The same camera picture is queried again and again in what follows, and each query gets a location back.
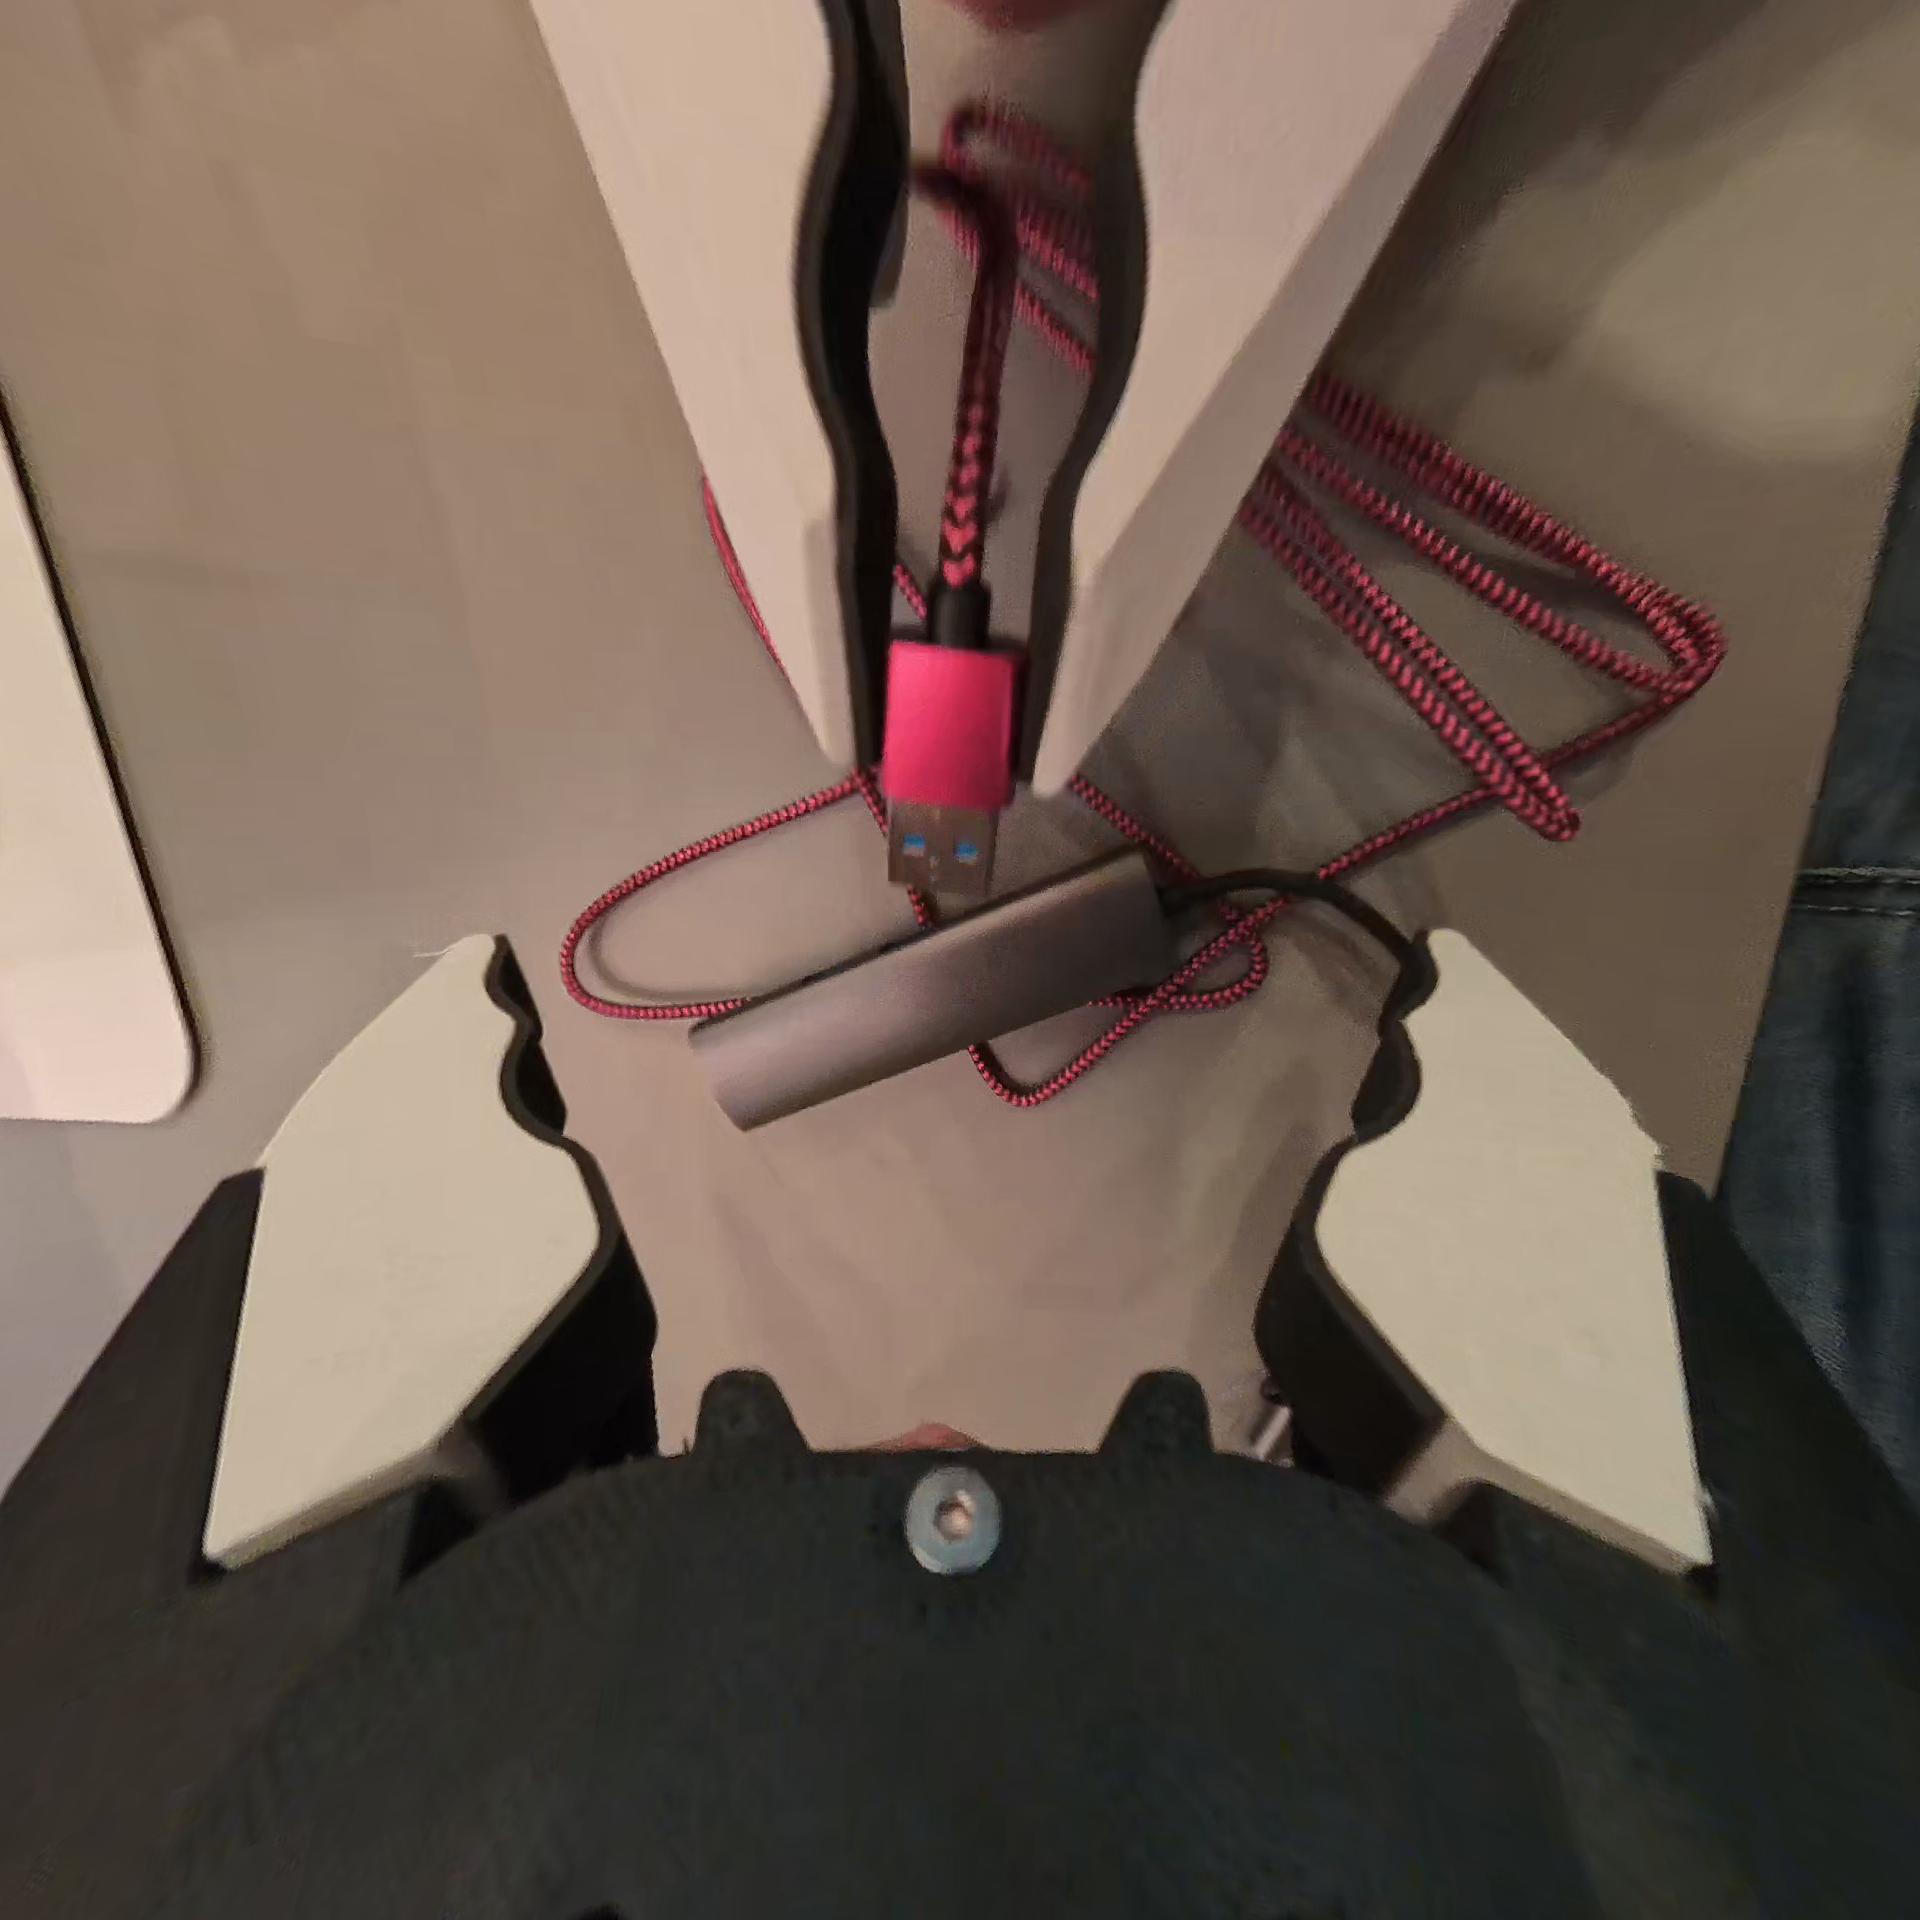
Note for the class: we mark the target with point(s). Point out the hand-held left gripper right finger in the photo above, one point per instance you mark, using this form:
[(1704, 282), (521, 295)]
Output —
[(1534, 1263)]

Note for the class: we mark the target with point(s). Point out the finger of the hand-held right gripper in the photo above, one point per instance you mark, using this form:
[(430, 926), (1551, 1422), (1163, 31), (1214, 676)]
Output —
[(720, 212), (1290, 180)]

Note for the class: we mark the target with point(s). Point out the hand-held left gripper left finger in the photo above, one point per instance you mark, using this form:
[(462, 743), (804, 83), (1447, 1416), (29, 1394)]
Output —
[(391, 1263)]

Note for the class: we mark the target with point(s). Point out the grey usb hub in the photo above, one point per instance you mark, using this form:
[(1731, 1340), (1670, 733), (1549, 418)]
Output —
[(904, 1006)]

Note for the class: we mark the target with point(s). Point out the person's legs in jeans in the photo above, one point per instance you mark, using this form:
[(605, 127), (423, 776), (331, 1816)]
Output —
[(1845, 1140)]

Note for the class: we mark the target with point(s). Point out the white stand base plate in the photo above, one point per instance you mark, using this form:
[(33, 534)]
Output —
[(76, 903)]

